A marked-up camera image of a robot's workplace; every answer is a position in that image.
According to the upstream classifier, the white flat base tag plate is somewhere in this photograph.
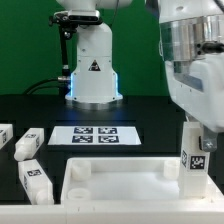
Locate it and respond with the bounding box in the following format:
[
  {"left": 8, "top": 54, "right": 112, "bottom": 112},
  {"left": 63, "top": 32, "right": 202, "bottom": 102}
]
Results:
[{"left": 48, "top": 126, "right": 141, "bottom": 145}]

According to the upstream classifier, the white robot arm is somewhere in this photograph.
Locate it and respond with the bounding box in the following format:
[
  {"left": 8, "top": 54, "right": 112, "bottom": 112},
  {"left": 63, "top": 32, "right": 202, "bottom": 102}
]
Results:
[{"left": 54, "top": 0, "right": 224, "bottom": 152}]

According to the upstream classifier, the white square desk top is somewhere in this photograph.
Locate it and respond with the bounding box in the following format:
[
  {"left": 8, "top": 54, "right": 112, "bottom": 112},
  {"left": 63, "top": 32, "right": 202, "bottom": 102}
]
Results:
[{"left": 61, "top": 157, "right": 224, "bottom": 210}]

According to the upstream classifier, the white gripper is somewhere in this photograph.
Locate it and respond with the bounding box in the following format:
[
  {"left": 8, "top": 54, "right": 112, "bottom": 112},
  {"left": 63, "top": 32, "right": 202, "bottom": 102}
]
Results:
[{"left": 165, "top": 56, "right": 224, "bottom": 152}]

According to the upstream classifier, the black camera on stand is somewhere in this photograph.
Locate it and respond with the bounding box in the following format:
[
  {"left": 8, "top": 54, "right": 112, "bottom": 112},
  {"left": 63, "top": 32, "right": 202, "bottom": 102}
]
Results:
[{"left": 49, "top": 11, "right": 102, "bottom": 95}]

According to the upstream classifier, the black cable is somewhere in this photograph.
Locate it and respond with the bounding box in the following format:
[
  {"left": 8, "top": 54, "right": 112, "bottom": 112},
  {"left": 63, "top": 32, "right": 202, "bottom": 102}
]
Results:
[{"left": 22, "top": 77, "right": 68, "bottom": 96}]

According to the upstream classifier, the white L-shaped fence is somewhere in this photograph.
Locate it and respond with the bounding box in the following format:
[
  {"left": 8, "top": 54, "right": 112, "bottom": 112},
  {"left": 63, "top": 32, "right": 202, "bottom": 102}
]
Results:
[{"left": 0, "top": 173, "right": 224, "bottom": 224}]

